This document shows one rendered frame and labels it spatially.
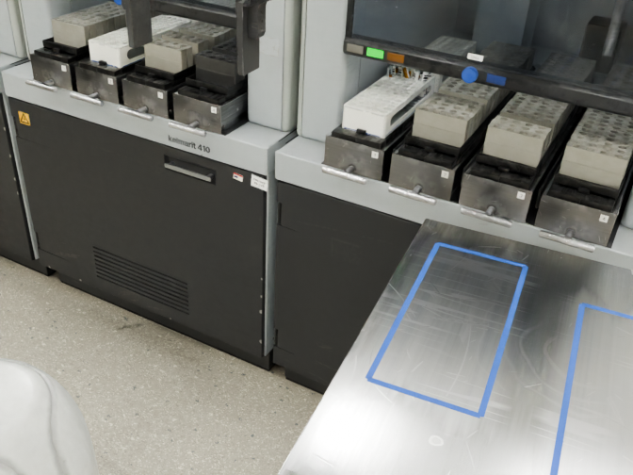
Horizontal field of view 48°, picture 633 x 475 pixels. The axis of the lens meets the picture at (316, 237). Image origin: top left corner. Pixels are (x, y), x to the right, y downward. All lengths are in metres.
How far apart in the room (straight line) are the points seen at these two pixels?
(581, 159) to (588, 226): 0.13
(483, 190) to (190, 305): 0.95
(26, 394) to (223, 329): 1.34
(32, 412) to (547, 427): 0.56
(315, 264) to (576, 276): 0.72
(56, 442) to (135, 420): 1.30
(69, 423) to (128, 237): 1.37
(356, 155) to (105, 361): 1.03
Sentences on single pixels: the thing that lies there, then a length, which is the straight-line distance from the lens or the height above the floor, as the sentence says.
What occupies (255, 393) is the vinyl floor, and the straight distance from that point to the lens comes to 2.02.
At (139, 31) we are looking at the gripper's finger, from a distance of 0.80.
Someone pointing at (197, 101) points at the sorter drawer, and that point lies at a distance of 1.67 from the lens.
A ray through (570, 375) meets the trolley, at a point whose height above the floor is 0.82.
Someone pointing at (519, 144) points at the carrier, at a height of 0.86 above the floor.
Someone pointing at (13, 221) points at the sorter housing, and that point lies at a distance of 2.40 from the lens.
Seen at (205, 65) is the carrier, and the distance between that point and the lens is 1.73.
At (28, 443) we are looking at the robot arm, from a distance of 0.67.
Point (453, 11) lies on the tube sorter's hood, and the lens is 1.41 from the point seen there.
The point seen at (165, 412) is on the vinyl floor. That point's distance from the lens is 1.99.
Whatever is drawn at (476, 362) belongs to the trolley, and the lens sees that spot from 0.94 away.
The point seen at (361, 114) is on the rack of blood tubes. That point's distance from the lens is 1.50.
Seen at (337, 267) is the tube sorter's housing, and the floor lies 0.49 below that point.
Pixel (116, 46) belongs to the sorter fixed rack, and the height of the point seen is 0.86.
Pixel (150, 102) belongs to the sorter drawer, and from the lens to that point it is 1.77.
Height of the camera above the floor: 1.44
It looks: 33 degrees down
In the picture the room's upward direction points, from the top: 4 degrees clockwise
